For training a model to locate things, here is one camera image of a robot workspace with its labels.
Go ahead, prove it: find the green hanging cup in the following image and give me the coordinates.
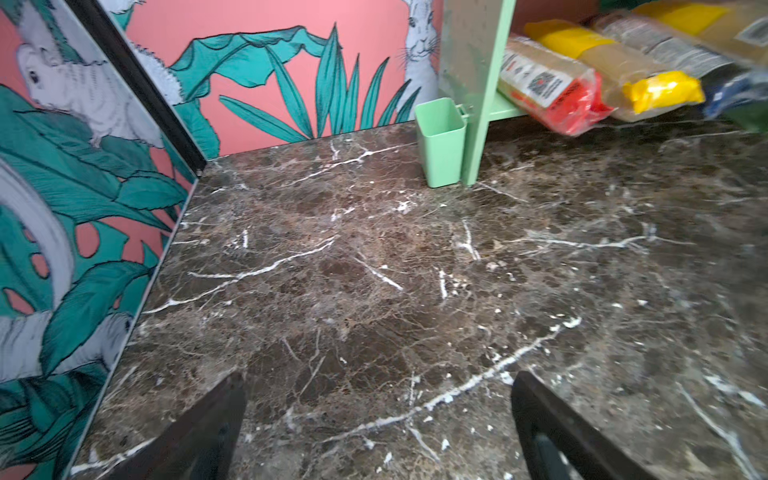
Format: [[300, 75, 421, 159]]
[[415, 98, 467, 188]]

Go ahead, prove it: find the purple label spaghetti bag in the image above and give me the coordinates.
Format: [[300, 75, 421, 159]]
[[589, 10, 767, 119]]

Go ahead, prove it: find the red yellow spaghetti bag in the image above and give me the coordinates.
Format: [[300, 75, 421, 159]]
[[497, 35, 615, 137]]

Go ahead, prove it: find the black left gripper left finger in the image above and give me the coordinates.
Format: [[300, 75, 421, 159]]
[[108, 372, 247, 479]]

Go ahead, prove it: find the green metal shelf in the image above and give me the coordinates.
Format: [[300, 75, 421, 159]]
[[437, 0, 768, 187]]

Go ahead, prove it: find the black corner frame post left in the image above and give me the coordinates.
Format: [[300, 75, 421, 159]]
[[65, 0, 207, 178]]

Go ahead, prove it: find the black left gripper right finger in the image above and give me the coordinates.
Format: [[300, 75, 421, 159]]
[[510, 370, 654, 480]]

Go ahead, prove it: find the yellow Pastatime bag left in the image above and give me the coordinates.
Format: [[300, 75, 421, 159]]
[[524, 20, 705, 122]]

